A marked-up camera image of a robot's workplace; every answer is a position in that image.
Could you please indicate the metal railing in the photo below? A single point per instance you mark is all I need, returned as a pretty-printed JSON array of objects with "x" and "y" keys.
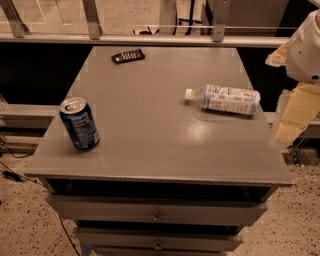
[{"x": 207, "y": 23}]

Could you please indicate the grey drawer cabinet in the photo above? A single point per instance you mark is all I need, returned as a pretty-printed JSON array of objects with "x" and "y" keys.
[{"x": 155, "y": 146}]

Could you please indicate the upper grey drawer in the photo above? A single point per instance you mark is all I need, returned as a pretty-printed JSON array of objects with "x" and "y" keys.
[{"x": 159, "y": 211}]

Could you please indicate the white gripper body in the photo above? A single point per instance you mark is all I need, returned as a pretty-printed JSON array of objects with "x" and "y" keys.
[{"x": 306, "y": 55}]

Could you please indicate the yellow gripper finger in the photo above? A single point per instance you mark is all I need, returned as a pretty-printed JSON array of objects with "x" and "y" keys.
[
  {"x": 278, "y": 57},
  {"x": 296, "y": 109}
]

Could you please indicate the clear blue-label plastic bottle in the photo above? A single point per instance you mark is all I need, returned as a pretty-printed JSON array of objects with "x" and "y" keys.
[{"x": 225, "y": 99}]

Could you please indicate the lower grey drawer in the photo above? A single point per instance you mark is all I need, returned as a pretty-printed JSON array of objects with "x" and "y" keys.
[{"x": 156, "y": 240}]

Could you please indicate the black rxbar chocolate bar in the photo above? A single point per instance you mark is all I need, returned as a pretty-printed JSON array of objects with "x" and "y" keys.
[{"x": 128, "y": 56}]

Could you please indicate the blue soda can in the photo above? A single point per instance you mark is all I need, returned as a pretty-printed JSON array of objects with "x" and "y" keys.
[{"x": 78, "y": 120}]

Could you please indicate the grey drawer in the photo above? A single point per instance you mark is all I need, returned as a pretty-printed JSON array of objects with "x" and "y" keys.
[
  {"x": 156, "y": 240},
  {"x": 159, "y": 211}
]

